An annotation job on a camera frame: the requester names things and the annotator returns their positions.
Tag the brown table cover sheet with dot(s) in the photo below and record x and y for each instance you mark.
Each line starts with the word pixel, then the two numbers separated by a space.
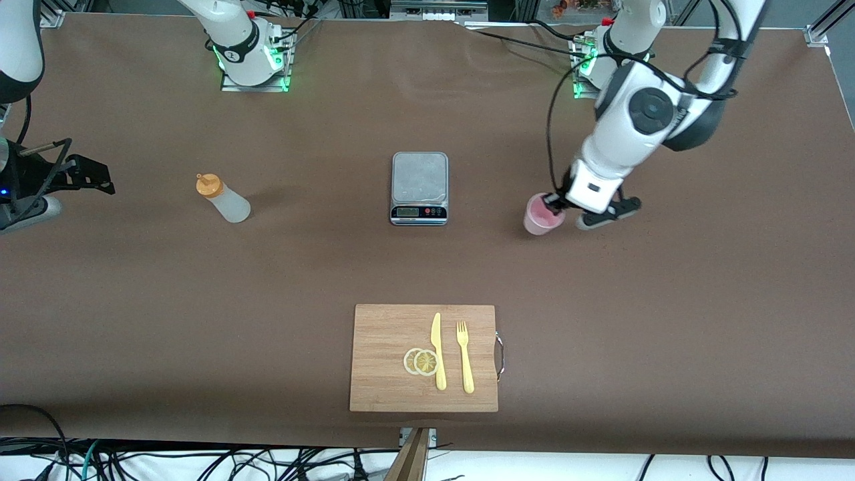
pixel 427 267

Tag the yellow plastic knife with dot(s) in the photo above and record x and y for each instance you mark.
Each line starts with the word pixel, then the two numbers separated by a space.
pixel 437 347

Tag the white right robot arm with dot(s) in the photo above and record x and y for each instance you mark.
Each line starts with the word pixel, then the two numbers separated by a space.
pixel 234 33

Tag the small metal bracket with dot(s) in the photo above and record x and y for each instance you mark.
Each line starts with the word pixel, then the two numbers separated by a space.
pixel 433 437

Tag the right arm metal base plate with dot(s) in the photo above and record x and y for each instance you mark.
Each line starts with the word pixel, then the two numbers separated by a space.
pixel 230 87

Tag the translucent squeeze bottle orange cap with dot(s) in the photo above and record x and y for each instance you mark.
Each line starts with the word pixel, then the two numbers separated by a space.
pixel 230 204

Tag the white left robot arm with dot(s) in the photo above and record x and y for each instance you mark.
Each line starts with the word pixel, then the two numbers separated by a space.
pixel 641 120

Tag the yellow plastic fork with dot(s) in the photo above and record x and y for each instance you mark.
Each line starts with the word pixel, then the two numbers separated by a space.
pixel 465 364

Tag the pink plastic cup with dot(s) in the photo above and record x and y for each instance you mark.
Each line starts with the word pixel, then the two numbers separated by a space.
pixel 538 224

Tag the metal corner bracket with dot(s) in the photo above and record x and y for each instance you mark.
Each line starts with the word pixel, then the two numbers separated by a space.
pixel 52 19

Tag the lemon slice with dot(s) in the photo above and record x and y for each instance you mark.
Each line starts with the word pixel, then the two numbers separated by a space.
pixel 408 361
pixel 426 363

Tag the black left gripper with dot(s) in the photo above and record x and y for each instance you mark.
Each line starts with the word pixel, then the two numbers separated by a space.
pixel 558 200

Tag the white power strip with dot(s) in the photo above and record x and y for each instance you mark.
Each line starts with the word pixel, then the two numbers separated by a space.
pixel 437 13

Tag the silver digital kitchen scale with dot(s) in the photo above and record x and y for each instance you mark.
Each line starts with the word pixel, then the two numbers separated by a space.
pixel 419 180

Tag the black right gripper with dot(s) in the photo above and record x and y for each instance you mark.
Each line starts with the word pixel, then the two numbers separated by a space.
pixel 28 175

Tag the wooden post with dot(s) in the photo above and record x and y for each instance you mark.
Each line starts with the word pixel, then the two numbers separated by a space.
pixel 409 461

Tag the aluminium frame profile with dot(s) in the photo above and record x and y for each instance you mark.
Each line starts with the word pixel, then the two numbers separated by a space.
pixel 825 23

